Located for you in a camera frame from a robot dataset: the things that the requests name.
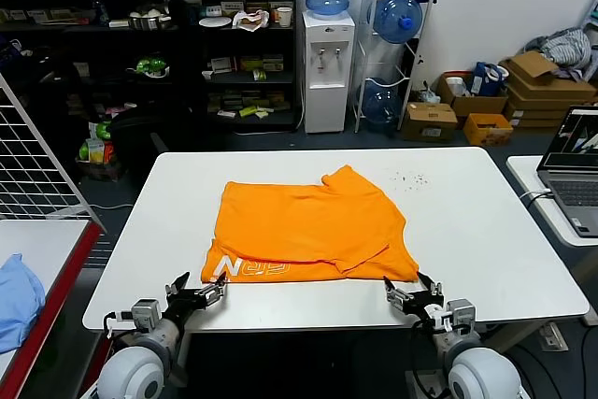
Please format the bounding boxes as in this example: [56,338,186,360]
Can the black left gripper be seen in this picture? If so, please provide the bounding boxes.
[163,270,230,325]

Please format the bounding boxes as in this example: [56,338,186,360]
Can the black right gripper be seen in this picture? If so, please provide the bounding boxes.
[383,271,449,333]

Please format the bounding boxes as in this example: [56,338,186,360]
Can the orange t-shirt white print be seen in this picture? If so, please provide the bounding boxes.
[200,164,420,284]

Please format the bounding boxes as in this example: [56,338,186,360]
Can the grey striped clothes pile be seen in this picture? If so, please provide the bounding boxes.
[522,28,594,80]

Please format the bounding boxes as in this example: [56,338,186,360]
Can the large white table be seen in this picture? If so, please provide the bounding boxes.
[82,146,591,372]

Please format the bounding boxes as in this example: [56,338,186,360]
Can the small dark crumbs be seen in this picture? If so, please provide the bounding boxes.
[386,167,432,192]

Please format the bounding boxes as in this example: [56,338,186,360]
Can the small white side table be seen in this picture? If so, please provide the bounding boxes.
[505,154,598,249]

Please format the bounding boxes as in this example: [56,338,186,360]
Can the red edged white table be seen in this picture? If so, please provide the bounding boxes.
[0,219,107,399]

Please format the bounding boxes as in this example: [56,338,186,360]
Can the black office chair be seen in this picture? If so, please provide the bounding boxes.
[109,107,197,185]

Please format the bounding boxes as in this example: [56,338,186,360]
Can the basket of snack packs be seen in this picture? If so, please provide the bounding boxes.
[74,121,123,183]

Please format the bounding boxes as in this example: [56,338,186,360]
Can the closed brown cardboard box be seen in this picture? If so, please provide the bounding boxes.
[402,102,459,144]

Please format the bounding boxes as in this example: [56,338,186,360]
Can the orange cardboard box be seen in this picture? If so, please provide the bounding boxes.
[463,112,514,147]

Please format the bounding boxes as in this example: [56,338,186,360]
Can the light blue cloth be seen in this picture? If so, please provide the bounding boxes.
[0,252,47,354]

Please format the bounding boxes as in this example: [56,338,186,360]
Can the grey open laptop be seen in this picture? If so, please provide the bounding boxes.
[536,106,598,239]

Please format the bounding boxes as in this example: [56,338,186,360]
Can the blue water jug dark cap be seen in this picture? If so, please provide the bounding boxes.
[362,78,404,127]

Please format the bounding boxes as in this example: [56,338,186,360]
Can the open cardboard box with items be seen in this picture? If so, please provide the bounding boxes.
[436,70,509,119]

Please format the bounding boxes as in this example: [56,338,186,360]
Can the white water dispenser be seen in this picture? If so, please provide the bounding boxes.
[302,10,356,135]

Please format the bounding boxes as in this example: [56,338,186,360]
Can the black shelf unit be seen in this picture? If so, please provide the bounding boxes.
[0,0,300,135]

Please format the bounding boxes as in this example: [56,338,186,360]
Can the stack of flat cardboard boxes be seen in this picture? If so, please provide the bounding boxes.
[503,90,574,130]

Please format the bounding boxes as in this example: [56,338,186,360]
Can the blue paper bag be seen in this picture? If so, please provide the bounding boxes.
[471,61,510,97]

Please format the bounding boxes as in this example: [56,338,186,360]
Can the green fruits on plate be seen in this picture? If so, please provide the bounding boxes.
[126,56,172,78]

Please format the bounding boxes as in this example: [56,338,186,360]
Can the stacked cardboard boxes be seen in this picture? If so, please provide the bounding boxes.
[498,50,598,102]

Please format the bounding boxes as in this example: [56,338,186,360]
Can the metal bowl with eggs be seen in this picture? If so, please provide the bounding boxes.
[128,5,175,32]

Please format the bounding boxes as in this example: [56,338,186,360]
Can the white plastic bag with food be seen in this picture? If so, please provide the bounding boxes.
[232,9,271,35]

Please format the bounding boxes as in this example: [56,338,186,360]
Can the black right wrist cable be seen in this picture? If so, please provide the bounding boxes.
[408,319,449,399]

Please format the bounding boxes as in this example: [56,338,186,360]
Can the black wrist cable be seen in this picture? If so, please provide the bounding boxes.
[103,308,135,340]
[408,319,449,399]

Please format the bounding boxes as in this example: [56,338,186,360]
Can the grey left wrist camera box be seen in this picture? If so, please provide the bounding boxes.
[130,298,163,329]

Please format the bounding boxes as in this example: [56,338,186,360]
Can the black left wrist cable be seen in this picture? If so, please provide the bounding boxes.
[103,308,135,340]

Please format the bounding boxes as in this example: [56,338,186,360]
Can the white laptop cable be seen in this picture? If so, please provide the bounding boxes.
[518,189,553,207]

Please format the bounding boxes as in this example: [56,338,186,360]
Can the white wire grid panel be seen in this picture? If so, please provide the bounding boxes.
[0,70,107,235]

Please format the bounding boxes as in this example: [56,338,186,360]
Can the white wire jug rack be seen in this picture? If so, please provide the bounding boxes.
[353,0,443,135]

